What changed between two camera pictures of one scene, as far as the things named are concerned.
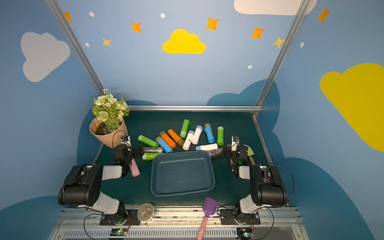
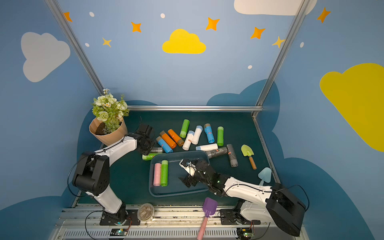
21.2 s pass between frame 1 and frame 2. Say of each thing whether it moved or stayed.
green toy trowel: stayed
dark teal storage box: stayed
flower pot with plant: stayed
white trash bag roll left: stayed
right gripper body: moved
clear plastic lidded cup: stayed
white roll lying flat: stayed
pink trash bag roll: moved
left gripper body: moved
